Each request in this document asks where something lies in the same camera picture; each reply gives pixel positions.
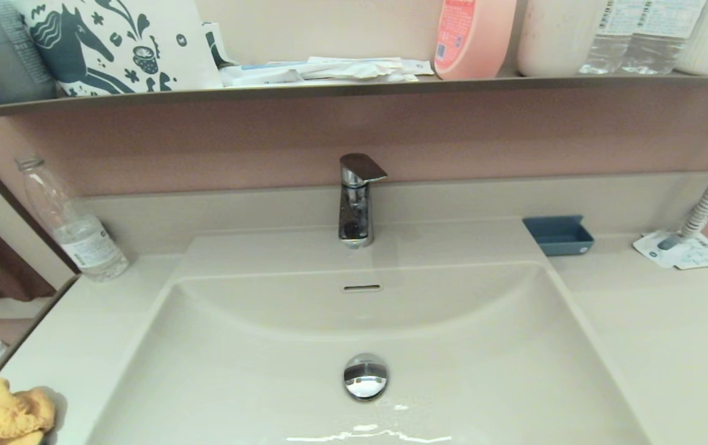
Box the chrome faucet lever handle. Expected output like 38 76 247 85
339 153 388 185

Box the chrome faucet body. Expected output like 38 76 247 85
338 179 374 250

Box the beige ceramic sink basin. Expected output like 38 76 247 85
85 224 651 445

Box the white crumpled wrapper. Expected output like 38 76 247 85
301 57 420 83

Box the chrome drain stopper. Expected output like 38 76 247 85
343 353 389 402

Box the white packet with blue stripe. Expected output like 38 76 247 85
221 61 306 87

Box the blue soap dish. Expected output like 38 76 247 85
522 215 595 256

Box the pink plastic bottle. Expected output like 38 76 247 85
433 0 517 80

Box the small white printed box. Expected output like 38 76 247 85
201 22 240 70

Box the white bag with horse print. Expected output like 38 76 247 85
12 0 223 98

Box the cream white jar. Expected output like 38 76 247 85
516 0 608 78

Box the capless clear plastic bottle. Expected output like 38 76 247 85
15 155 130 283

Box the clear plastic water bottle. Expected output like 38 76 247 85
621 0 707 75
578 0 634 75

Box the white printed paper leaflet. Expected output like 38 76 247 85
632 230 708 271

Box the brown wall shelf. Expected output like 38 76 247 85
0 71 708 122

